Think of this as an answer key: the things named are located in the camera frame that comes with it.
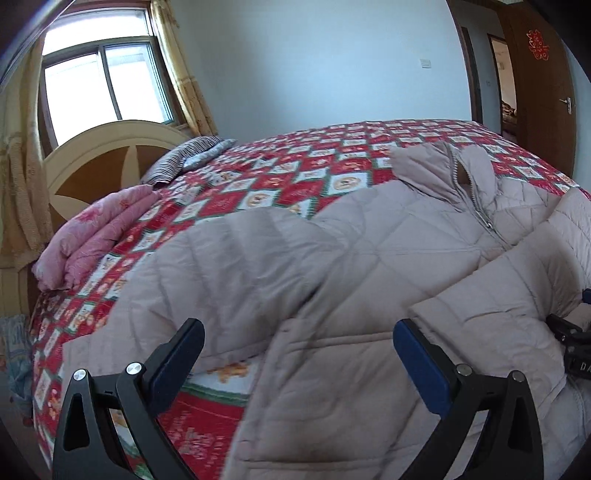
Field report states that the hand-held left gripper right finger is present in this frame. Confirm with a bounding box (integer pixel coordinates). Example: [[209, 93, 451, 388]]
[[393, 318, 546, 480]]

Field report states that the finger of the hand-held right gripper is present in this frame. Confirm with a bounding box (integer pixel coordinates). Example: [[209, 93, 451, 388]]
[[546, 313, 584, 344]]

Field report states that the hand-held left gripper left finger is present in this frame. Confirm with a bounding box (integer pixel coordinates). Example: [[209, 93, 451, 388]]
[[52, 318, 206, 480]]

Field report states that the pale pink quilted down jacket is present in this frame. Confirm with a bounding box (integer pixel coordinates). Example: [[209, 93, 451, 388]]
[[62, 141, 591, 480]]

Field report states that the folded pink floral quilt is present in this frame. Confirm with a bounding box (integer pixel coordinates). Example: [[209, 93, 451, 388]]
[[31, 185, 163, 292]]

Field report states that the light blue cloth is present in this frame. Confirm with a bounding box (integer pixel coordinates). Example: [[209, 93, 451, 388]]
[[0, 314, 34, 416]]

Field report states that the red checkered bear print blanket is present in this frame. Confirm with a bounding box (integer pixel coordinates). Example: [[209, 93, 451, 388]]
[[28, 119, 583, 480]]

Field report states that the striped pillow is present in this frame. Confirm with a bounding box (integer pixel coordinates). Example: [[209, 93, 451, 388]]
[[141, 135, 238, 188]]

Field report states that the cream wooden headboard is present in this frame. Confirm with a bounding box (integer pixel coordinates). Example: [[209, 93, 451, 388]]
[[0, 120, 192, 324]]

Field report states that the brown wooden door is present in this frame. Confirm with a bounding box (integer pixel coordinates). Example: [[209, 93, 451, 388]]
[[496, 0, 579, 180]]

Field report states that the yellow curtain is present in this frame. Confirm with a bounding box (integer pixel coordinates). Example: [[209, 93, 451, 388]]
[[0, 46, 55, 271], [150, 0, 219, 139]]

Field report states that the red paper door decoration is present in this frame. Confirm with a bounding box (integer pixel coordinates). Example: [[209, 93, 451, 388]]
[[527, 28, 550, 61]]

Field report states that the window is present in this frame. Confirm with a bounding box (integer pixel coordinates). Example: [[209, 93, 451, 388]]
[[39, 7, 183, 149]]

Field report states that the dark wooden door frame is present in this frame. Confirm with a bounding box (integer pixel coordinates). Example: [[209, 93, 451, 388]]
[[459, 25, 484, 125]]

